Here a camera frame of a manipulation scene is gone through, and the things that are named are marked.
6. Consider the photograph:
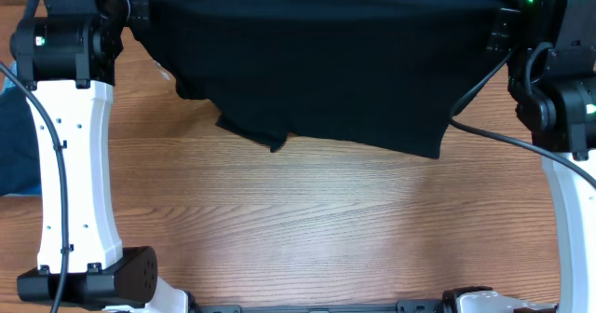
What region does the black t-shirt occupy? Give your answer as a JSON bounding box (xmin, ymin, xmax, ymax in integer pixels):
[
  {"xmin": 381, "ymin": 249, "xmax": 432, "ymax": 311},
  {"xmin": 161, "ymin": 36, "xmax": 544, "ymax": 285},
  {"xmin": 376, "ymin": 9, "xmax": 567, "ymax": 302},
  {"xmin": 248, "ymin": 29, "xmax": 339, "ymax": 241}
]
[{"xmin": 132, "ymin": 0, "xmax": 522, "ymax": 158}]

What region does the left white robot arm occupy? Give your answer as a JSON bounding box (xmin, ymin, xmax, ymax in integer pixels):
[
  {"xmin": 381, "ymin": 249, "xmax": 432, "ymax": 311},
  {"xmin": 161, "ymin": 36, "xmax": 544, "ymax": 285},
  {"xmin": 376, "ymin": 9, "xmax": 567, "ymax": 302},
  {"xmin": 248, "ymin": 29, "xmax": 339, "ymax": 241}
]
[{"xmin": 7, "ymin": 0, "xmax": 196, "ymax": 313}]

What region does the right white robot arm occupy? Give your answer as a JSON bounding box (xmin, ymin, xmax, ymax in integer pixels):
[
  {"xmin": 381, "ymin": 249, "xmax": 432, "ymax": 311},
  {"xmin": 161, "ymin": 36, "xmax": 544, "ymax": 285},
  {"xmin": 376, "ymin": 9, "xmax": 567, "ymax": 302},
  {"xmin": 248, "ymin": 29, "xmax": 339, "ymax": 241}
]
[{"xmin": 435, "ymin": 0, "xmax": 595, "ymax": 312}]

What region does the folded navy blue garment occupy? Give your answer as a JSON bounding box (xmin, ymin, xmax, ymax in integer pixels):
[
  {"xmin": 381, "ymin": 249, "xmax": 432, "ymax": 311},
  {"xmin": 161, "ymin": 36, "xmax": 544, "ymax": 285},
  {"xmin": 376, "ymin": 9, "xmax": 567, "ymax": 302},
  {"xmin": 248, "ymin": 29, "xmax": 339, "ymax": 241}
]
[{"xmin": 0, "ymin": 87, "xmax": 43, "ymax": 197}]

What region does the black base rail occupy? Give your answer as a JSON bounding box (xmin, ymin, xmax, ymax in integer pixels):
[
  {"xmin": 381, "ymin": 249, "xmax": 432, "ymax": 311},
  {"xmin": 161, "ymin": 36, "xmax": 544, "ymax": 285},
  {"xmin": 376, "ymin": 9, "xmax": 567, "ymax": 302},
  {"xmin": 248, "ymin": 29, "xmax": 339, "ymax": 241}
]
[{"xmin": 190, "ymin": 299, "xmax": 451, "ymax": 313}]

